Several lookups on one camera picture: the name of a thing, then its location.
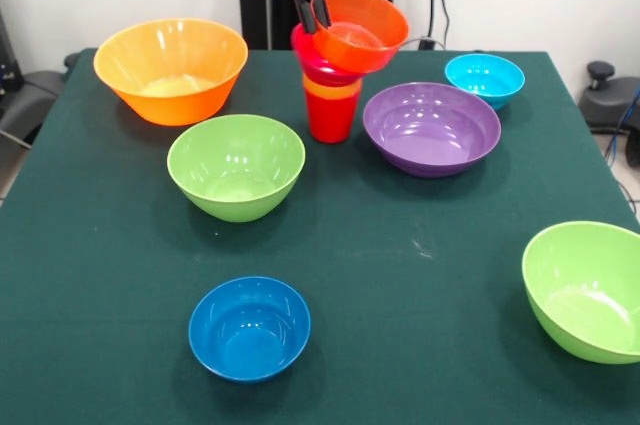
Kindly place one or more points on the pink plastic bowl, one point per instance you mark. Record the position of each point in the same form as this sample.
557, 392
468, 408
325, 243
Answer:
305, 55

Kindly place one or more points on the red-orange plastic bowl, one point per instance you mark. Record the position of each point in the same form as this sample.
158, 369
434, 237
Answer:
370, 20

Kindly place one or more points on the orange plastic cup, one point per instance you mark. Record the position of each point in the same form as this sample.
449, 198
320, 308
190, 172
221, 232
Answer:
332, 91

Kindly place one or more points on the red plastic cup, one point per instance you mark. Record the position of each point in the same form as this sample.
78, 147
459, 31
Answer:
332, 117

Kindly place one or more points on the large orange plastic bowl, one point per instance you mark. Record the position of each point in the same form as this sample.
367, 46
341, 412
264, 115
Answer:
170, 55

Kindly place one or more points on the purple plastic bowl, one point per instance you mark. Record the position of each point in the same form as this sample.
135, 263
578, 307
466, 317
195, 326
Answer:
431, 135

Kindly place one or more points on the green plastic bowl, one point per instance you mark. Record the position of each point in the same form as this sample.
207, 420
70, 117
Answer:
585, 295
235, 170

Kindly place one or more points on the cyan plastic bowl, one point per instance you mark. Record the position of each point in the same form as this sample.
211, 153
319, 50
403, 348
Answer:
485, 77

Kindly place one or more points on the blue plastic bowl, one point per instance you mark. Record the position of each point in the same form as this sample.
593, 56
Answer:
249, 330

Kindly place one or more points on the dark green tablecloth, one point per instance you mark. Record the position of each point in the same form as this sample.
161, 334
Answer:
425, 370

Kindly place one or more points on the black pedestal foot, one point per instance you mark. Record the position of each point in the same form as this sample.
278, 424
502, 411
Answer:
607, 100
30, 95

